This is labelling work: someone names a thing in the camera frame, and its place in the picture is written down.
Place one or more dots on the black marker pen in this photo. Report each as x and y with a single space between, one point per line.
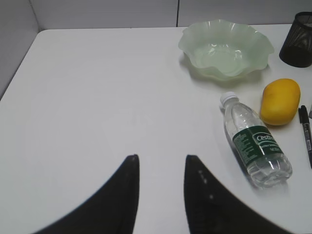
304 121

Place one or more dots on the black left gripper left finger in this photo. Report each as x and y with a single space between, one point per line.
111 210

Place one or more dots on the yellow mango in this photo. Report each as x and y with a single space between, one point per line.
280 102

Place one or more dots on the pale green wavy glass plate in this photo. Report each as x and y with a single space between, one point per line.
225 50

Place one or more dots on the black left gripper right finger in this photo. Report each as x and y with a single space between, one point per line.
212 209

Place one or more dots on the grey white eraser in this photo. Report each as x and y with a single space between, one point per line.
310 113

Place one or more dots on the clear water bottle green label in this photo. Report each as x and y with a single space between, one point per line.
263 159

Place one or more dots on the black mesh pen holder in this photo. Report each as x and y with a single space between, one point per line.
297 47

